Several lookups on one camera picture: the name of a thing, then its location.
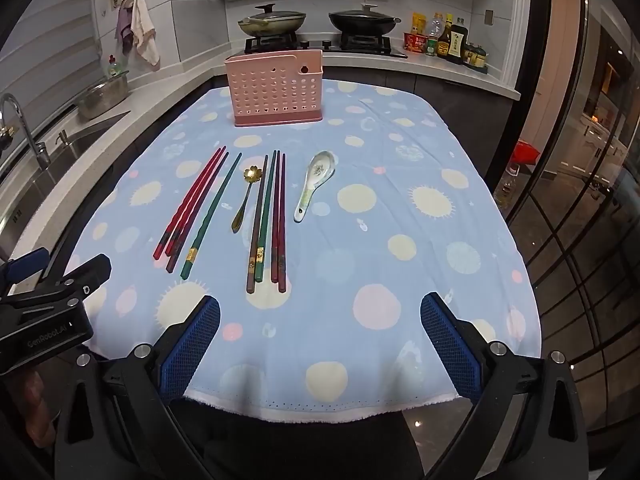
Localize red bag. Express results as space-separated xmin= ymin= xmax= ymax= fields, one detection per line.
xmin=512 ymin=141 xmax=541 ymax=165

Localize golden flower spoon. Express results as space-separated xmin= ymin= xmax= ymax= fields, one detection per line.
xmin=230 ymin=166 xmax=257 ymax=234

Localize large dark sauce bottle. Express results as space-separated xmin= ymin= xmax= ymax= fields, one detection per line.
xmin=446 ymin=22 xmax=470 ymax=65

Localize stainless steel sink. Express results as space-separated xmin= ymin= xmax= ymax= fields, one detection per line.
xmin=0 ymin=110 xmax=132 ymax=228

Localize black wok with lid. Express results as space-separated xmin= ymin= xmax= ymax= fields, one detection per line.
xmin=327 ymin=4 xmax=403 ymax=36

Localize white ceramic soup spoon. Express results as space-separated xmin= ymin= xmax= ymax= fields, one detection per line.
xmin=293 ymin=151 xmax=337 ymax=224

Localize chrome kitchen faucet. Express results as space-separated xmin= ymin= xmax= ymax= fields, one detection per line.
xmin=0 ymin=93 xmax=52 ymax=171

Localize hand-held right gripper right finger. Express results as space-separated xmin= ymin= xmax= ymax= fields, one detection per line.
xmin=420 ymin=292 xmax=589 ymax=461

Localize olive wok with lid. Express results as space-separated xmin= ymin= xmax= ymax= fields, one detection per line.
xmin=237 ymin=4 xmax=307 ymax=39

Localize small dark jars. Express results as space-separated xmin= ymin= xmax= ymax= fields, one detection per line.
xmin=462 ymin=42 xmax=489 ymax=69

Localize glass sliding door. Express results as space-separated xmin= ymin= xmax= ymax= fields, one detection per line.
xmin=505 ymin=0 xmax=640 ymax=441

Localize blue printed tablecloth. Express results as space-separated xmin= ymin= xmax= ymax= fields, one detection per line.
xmin=65 ymin=80 xmax=544 ymax=423

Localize dark red chopstick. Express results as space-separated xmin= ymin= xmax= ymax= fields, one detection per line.
xmin=165 ymin=152 xmax=231 ymax=274
xmin=278 ymin=153 xmax=288 ymax=294

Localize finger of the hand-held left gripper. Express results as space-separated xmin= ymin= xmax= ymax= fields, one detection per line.
xmin=0 ymin=248 xmax=51 ymax=288
xmin=10 ymin=254 xmax=112 ymax=311

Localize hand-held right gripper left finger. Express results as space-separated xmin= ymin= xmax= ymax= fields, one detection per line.
xmin=54 ymin=295 xmax=222 ymax=461

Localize purple hanging cloth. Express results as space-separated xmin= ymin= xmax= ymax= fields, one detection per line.
xmin=115 ymin=0 xmax=139 ymax=54

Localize green gold-banded chopstick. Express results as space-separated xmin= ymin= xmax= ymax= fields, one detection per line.
xmin=254 ymin=150 xmax=278 ymax=283
xmin=180 ymin=152 xmax=243 ymax=281

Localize yellow-capped sauce bottle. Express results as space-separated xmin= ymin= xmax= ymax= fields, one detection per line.
xmin=436 ymin=14 xmax=454 ymax=59

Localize white hanging towel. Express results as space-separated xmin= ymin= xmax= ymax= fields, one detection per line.
xmin=130 ymin=0 xmax=161 ymax=72

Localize cooking oil bottle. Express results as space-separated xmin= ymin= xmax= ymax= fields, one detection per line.
xmin=495 ymin=162 xmax=521 ymax=209

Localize brown gold-banded chopstick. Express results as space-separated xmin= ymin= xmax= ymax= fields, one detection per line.
xmin=246 ymin=155 xmax=269 ymax=294

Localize black gas stove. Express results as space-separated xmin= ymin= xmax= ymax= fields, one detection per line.
xmin=244 ymin=32 xmax=409 ymax=59

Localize pink perforated utensil basket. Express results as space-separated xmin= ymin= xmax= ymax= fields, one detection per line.
xmin=224 ymin=50 xmax=325 ymax=129

